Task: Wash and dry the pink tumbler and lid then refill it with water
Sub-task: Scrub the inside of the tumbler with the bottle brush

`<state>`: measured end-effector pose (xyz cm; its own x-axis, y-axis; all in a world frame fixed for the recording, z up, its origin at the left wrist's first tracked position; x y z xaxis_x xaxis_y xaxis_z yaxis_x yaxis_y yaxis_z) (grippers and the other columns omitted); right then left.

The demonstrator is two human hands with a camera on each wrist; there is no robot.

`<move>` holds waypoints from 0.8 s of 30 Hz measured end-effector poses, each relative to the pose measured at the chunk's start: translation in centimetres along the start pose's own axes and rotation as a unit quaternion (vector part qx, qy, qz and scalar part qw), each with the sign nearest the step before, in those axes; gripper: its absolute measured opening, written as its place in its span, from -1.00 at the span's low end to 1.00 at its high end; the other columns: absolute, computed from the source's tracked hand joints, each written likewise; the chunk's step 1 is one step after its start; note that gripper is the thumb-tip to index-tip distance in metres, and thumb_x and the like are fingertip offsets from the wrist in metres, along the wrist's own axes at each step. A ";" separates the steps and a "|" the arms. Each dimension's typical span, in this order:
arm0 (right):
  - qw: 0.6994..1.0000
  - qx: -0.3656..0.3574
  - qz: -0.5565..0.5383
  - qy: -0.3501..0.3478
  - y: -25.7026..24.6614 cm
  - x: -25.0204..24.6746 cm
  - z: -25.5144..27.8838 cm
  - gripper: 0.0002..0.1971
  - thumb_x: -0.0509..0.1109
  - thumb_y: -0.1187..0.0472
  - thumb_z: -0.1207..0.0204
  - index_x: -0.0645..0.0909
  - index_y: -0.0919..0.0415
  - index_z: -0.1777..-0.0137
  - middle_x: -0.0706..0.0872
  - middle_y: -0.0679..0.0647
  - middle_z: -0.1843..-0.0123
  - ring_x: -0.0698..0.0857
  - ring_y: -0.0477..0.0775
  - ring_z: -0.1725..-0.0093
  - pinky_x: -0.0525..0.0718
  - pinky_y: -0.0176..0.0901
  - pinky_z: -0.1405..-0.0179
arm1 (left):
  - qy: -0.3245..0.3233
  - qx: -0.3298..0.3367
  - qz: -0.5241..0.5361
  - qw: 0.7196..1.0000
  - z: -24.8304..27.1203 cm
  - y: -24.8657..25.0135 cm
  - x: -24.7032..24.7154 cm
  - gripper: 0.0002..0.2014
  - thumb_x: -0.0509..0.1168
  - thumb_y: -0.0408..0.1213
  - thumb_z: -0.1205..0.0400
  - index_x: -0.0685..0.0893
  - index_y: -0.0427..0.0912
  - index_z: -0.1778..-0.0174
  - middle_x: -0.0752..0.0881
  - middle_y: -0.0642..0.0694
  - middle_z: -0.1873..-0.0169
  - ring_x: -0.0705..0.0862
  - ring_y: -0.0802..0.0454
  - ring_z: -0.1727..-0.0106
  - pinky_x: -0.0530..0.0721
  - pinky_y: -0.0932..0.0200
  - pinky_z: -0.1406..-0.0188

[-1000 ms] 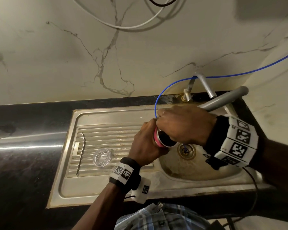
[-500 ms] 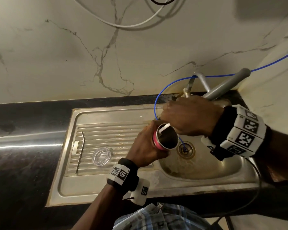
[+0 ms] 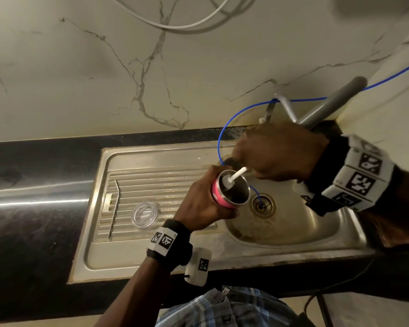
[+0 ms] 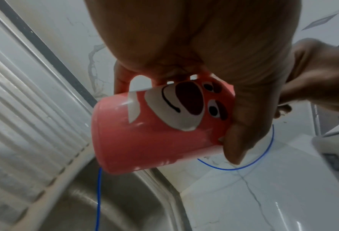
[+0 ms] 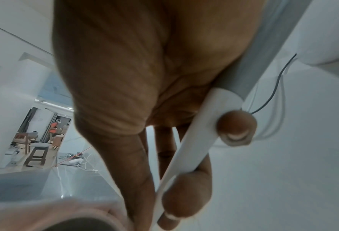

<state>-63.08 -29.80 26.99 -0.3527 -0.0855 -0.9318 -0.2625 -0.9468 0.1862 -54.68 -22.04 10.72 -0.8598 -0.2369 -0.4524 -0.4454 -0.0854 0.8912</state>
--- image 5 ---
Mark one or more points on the person's right hand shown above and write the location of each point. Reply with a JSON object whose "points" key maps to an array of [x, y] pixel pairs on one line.
{"points": [[129, 67]]}

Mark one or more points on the white bottle brush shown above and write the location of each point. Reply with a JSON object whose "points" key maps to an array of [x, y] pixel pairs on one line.
{"points": [[198, 139]]}

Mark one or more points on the wooden stool grey seat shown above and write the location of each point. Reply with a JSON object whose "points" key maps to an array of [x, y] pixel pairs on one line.
{"points": [[39, 145]]}

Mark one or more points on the wooden chair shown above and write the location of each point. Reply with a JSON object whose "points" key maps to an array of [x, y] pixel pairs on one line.
{"points": [[23, 137]]}

